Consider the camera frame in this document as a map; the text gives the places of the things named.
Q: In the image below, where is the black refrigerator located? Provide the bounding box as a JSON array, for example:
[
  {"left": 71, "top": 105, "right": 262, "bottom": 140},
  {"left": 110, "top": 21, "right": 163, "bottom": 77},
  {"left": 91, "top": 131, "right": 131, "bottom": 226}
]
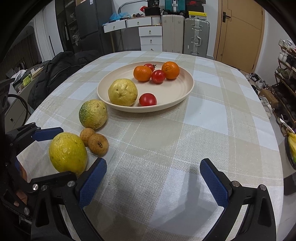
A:
[{"left": 75, "top": 0, "right": 112, "bottom": 56}]

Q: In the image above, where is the small yellow guava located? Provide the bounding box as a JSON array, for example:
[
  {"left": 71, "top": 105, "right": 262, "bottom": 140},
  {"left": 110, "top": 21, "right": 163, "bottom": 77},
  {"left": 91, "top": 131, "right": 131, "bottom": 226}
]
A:
[{"left": 108, "top": 78, "right": 138, "bottom": 106}]

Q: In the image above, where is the checkered beige tablecloth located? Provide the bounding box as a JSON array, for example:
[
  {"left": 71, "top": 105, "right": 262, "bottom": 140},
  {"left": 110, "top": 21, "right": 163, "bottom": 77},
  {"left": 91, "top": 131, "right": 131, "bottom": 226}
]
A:
[{"left": 29, "top": 51, "right": 283, "bottom": 240}]

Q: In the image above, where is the black cable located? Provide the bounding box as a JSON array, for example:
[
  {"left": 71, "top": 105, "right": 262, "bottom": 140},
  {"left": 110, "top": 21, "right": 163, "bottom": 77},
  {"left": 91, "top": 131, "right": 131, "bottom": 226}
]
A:
[{"left": 7, "top": 93, "right": 30, "bottom": 121}]

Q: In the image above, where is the green yellow mottled fruit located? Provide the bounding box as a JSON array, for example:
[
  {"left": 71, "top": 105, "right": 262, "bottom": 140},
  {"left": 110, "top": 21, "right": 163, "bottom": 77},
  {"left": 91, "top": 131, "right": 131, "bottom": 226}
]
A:
[{"left": 79, "top": 99, "right": 108, "bottom": 130}]

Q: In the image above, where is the teal suitcase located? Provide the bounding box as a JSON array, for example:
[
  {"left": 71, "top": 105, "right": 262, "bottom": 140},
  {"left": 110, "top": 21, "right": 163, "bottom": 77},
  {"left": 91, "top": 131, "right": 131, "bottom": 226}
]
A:
[{"left": 165, "top": 0, "right": 186, "bottom": 13}]

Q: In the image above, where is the small red tomato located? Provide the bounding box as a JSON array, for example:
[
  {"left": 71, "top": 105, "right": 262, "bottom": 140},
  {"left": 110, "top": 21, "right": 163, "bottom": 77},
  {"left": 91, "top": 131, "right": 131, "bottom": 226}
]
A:
[{"left": 151, "top": 70, "right": 166, "bottom": 84}]

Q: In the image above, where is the beige suitcase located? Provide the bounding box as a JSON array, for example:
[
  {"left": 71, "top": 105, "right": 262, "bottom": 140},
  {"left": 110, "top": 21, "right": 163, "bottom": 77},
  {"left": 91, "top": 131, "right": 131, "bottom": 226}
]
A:
[{"left": 162, "top": 15, "right": 185, "bottom": 54}]

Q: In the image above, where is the cream round plate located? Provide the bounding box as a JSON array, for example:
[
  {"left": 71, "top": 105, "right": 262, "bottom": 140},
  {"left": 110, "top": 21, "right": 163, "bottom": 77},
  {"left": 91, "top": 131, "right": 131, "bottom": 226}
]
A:
[{"left": 97, "top": 62, "right": 195, "bottom": 113}]

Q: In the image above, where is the large yellow fruit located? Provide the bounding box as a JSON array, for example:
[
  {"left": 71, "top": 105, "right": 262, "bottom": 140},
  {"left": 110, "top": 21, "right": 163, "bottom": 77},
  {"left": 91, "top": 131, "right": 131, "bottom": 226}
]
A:
[{"left": 49, "top": 132, "right": 88, "bottom": 176}]

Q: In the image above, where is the shoe rack with shoes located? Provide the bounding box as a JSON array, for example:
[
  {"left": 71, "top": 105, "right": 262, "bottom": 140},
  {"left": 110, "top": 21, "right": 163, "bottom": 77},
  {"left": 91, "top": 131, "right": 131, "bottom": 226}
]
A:
[{"left": 272, "top": 39, "right": 295, "bottom": 130}]

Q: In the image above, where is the brown longan fruit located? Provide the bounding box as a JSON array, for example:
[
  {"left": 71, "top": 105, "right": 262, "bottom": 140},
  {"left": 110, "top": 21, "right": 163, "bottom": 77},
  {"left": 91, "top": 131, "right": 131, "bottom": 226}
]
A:
[
  {"left": 88, "top": 133, "right": 109, "bottom": 157},
  {"left": 80, "top": 128, "right": 95, "bottom": 147}
]

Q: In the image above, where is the round red tomato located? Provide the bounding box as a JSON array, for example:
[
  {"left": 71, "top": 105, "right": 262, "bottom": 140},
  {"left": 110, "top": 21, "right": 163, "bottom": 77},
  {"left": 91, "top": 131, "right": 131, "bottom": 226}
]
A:
[{"left": 139, "top": 93, "right": 157, "bottom": 106}]

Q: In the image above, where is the black shoe boxes stack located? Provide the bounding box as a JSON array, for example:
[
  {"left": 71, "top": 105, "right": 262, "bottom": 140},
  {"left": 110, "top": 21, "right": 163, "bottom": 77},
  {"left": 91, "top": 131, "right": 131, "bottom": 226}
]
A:
[{"left": 185, "top": 0, "right": 207, "bottom": 20}]

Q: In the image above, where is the orange tangerine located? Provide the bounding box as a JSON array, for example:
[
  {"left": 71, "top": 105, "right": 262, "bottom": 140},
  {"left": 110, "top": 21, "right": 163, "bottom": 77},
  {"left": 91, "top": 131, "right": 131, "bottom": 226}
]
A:
[
  {"left": 162, "top": 61, "right": 180, "bottom": 80},
  {"left": 133, "top": 65, "right": 152, "bottom": 82}
]

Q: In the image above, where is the silver grey suitcase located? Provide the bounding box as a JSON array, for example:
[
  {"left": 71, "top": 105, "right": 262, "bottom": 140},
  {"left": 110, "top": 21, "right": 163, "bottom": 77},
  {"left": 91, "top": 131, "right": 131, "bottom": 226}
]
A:
[{"left": 183, "top": 18, "right": 210, "bottom": 58}]

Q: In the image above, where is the brown wooden door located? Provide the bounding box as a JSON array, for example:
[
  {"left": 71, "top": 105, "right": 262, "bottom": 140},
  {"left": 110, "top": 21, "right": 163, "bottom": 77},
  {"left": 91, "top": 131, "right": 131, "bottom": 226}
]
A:
[{"left": 214, "top": 0, "right": 265, "bottom": 73}]

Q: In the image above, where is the black jacket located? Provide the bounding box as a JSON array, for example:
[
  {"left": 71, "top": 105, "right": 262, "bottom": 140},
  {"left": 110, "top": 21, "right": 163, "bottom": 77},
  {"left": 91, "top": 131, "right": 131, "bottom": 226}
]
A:
[{"left": 28, "top": 50, "right": 99, "bottom": 109}]

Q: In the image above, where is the white drawer desk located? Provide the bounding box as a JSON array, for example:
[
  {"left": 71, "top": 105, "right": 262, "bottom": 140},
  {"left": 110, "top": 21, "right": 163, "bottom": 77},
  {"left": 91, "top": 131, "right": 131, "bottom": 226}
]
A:
[{"left": 103, "top": 16, "right": 163, "bottom": 52}]

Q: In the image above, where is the large oval red tomato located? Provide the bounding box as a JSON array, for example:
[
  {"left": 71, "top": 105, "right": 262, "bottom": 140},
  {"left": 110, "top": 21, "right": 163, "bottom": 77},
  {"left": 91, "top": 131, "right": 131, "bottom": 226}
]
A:
[{"left": 145, "top": 63, "right": 156, "bottom": 72}]

